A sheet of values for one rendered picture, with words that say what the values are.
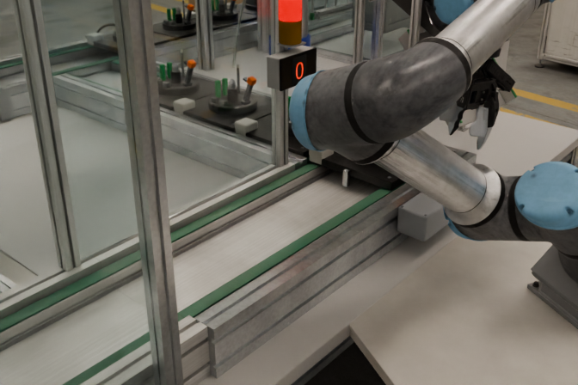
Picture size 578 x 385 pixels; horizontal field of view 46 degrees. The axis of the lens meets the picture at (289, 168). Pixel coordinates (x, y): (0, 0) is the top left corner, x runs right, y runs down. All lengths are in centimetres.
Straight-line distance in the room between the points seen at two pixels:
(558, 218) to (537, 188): 7
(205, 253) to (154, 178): 53
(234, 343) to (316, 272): 22
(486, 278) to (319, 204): 39
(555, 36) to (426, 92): 504
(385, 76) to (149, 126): 31
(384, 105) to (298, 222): 63
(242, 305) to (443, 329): 37
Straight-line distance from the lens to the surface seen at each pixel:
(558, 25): 589
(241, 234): 143
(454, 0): 124
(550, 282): 138
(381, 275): 141
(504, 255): 153
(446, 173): 112
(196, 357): 113
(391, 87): 89
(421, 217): 143
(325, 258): 128
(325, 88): 95
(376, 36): 265
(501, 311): 136
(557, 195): 118
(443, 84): 91
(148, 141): 83
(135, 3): 78
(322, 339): 124
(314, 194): 158
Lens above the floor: 165
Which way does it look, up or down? 25 degrees down
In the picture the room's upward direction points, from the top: straight up
